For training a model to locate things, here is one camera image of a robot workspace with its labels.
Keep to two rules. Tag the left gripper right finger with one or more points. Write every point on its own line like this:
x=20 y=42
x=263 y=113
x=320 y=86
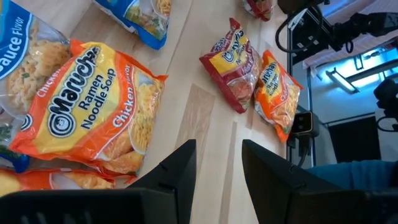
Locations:
x=267 y=180

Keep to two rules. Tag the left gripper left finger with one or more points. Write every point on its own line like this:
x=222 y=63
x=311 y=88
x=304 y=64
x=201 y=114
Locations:
x=180 y=174

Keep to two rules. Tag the orange chicken ramen pack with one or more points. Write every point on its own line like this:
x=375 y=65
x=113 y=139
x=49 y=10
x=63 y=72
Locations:
x=87 y=105
x=31 y=180
x=276 y=93

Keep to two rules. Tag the red roast beef ramen pack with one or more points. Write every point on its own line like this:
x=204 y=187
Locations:
x=233 y=65
x=259 y=7

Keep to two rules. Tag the blue soy sauce ramen pack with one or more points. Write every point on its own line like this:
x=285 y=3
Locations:
x=28 y=71
x=140 y=28

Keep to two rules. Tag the person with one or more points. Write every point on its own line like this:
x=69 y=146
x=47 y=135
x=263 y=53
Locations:
x=351 y=174

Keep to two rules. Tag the white tube light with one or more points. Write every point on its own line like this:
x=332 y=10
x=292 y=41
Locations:
x=342 y=81

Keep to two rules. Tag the small black camera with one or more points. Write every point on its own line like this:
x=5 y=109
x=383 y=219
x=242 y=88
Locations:
x=302 y=123

